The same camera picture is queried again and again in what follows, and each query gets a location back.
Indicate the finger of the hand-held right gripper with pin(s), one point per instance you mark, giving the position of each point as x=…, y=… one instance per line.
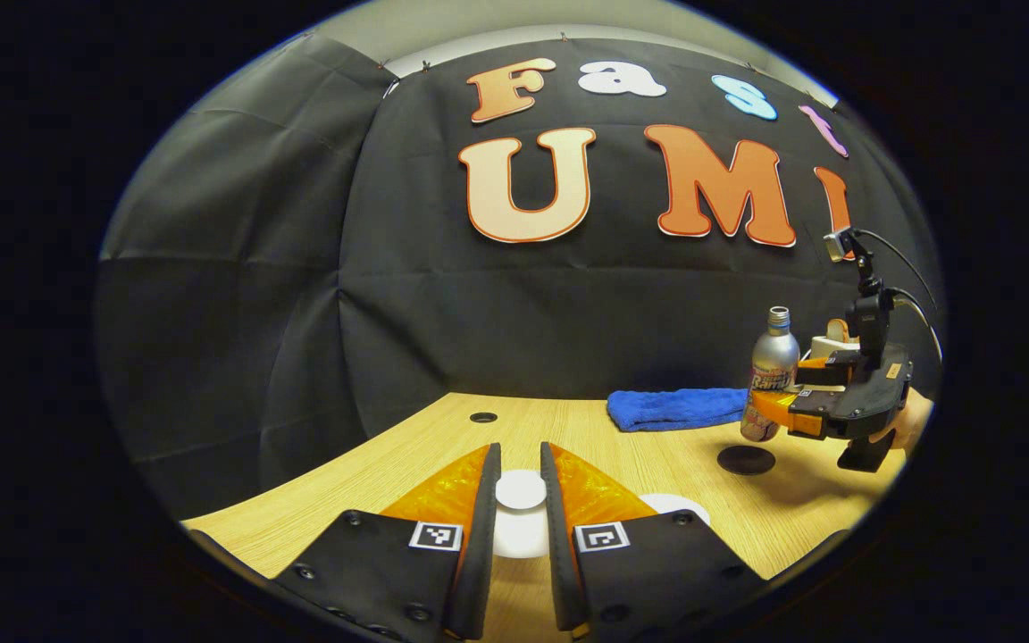
x=836, y=368
x=787, y=409

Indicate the dark round coaster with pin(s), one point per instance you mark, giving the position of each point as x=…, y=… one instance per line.
x=746, y=460

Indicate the silver water bottle pink label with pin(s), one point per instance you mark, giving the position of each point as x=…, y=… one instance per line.
x=772, y=362

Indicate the brown toast slice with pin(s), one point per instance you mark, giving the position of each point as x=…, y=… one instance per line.
x=836, y=330

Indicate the white toaster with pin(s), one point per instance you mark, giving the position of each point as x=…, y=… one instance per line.
x=823, y=348

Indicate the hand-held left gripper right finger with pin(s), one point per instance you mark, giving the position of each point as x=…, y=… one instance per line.
x=555, y=554

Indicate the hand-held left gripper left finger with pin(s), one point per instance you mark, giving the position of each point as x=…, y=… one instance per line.
x=483, y=554

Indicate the black backdrop cloth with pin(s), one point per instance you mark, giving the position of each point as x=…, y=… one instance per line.
x=345, y=268

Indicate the blue towel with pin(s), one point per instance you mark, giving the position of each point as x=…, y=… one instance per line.
x=675, y=409

